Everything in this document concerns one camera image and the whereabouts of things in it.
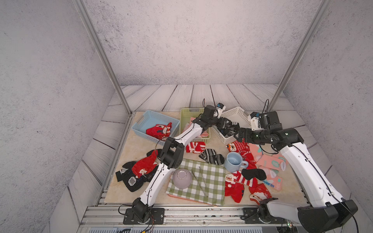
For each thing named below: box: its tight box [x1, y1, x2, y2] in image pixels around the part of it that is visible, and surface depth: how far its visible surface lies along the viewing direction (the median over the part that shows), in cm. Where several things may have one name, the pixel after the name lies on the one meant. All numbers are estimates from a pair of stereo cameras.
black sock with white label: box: [115, 161, 159, 193], surface depth 85 cm
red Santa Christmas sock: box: [131, 149, 159, 179], surface depth 88 cm
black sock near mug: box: [241, 168, 267, 181], surface depth 87 cm
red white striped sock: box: [185, 141, 206, 154], surface depth 98 cm
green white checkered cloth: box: [165, 158, 226, 206], surface depth 84 cm
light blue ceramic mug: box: [223, 151, 249, 173], surface depth 89 cm
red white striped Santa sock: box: [224, 170, 254, 194], surface depth 85 cm
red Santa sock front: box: [248, 183, 272, 205], surface depth 79 cm
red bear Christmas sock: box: [145, 122, 173, 141], surface depth 106 cm
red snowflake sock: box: [225, 138, 257, 170], surface depth 98 cm
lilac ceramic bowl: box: [172, 167, 193, 190], surface depth 83 cm
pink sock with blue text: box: [260, 165, 284, 192], surface depth 86 cm
